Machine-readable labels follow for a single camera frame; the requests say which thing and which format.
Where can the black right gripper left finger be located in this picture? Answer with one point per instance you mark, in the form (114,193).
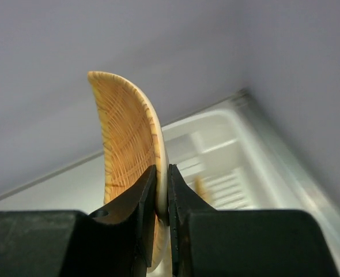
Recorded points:
(121,233)

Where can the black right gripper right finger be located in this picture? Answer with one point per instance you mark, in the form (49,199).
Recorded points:
(194,238)

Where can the triangular orange woven plate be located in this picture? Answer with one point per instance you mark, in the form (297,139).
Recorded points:
(132,141)

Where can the white plastic dish rack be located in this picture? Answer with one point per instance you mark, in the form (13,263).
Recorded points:
(239,172)

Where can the medium round bamboo plate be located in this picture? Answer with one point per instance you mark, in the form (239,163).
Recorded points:
(202,191)

